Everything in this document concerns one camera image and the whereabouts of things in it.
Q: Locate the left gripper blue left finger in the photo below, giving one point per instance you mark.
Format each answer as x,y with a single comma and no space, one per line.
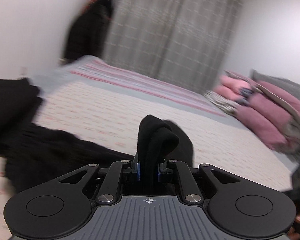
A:
136,166

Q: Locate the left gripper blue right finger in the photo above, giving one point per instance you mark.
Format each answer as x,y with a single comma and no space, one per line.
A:
161,169

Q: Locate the black pants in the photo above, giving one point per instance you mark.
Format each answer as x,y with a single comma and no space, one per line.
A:
34,154

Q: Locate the cherry print bed sheet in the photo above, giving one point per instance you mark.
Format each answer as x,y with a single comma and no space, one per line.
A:
235,188

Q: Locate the striped folded cloth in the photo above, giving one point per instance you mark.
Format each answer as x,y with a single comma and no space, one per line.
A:
227,106

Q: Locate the pink folded blanket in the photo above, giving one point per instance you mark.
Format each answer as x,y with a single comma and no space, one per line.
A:
236,90

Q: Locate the mauve grey folded comforter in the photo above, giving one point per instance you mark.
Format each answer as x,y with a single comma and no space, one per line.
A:
271,123

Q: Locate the black hanging garment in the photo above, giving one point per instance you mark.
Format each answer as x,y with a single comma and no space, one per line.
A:
87,35

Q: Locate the grey patterned curtain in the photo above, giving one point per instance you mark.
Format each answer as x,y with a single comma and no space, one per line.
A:
182,42

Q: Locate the mauve velvet pillow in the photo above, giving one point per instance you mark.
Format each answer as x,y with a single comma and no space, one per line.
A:
281,97

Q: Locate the grey quilted pillow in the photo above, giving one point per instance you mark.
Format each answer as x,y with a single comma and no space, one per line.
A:
285,84

